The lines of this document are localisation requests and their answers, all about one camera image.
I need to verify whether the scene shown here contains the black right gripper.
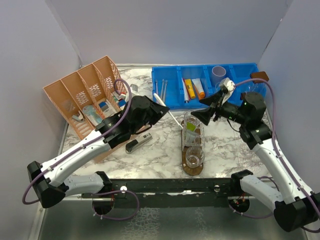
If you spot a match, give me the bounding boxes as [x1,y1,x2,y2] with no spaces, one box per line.
[191,89,249,125]

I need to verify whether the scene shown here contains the lime green toothpaste tube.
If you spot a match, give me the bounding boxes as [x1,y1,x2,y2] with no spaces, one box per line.
[186,121,197,132]

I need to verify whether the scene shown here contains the white toothbrush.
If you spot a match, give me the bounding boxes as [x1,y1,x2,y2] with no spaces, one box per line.
[153,93,183,130]

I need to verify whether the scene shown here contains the white tube black cap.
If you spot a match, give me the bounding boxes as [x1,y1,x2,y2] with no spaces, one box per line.
[184,129,198,146]

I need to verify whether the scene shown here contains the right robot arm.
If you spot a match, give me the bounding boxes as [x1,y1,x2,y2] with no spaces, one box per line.
[191,90,320,232]

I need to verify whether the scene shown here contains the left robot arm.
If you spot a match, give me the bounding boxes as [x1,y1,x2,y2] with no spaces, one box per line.
[27,95,170,209]

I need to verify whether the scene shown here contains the orange toothpaste tube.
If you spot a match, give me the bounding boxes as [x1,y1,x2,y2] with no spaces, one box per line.
[192,83,201,100]

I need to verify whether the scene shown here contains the clear cup on tray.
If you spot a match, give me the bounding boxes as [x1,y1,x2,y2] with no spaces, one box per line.
[184,110,201,132]
[185,146,205,169]

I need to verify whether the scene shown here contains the yellow toothpaste tube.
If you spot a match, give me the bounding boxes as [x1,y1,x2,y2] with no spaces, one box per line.
[184,79,196,100]

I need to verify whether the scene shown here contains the clear front cup on tray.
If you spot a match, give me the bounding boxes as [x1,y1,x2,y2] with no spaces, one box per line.
[185,146,205,169]

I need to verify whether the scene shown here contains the brown wooden tray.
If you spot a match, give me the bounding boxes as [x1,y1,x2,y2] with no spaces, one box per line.
[181,118,205,176]

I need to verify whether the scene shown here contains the clear cup in bin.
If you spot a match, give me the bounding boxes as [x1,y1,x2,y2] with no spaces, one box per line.
[215,81,225,96]

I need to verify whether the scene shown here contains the white tube orange cap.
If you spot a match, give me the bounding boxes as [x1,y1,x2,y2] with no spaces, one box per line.
[191,78,206,99]

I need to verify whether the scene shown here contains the clear textured glass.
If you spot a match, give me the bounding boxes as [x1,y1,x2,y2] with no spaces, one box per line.
[181,125,205,151]

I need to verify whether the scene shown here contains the lilac plastic cup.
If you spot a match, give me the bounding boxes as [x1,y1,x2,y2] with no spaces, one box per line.
[211,65,227,82]

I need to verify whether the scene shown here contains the blue bin with toothpastes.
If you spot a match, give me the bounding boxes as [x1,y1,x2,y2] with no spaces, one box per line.
[178,65,213,109]

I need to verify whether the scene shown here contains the small red white boxes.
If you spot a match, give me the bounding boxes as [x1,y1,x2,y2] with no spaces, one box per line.
[112,91,127,109]

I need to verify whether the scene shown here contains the blue bin with toothbrushes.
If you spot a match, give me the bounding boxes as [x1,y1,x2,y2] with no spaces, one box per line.
[151,66,182,110]

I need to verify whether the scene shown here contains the black silver stapler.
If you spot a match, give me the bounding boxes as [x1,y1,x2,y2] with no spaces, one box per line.
[125,133,153,154]

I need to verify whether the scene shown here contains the blue bin with jar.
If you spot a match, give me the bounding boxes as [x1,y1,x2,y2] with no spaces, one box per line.
[228,63,267,106]

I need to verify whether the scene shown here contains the blue white box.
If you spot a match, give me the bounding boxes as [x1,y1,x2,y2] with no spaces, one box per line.
[98,100,116,118]

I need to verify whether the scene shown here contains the clear jar brown lid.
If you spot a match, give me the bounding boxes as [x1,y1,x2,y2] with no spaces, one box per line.
[246,71,269,97]

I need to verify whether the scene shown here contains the light blue razor package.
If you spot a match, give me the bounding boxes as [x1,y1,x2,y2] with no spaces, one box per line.
[82,104,104,127]

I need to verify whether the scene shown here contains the peach desk organizer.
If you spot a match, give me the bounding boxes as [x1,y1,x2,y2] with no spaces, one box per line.
[43,56,127,140]

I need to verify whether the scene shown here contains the small white clip tool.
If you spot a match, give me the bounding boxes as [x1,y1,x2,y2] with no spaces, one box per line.
[72,110,85,123]

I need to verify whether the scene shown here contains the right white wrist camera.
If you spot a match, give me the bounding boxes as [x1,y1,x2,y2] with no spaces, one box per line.
[222,77,236,104]

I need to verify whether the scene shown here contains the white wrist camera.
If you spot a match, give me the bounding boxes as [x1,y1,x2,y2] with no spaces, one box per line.
[130,84,139,94]
[222,77,236,104]

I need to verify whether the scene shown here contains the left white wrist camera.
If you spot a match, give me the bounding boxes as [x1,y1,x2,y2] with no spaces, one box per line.
[130,84,139,94]

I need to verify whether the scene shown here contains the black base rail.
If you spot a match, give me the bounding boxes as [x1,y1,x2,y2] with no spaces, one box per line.
[81,177,251,209]

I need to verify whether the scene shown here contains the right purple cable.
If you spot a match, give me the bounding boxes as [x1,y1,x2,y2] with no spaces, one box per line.
[228,78,320,232]

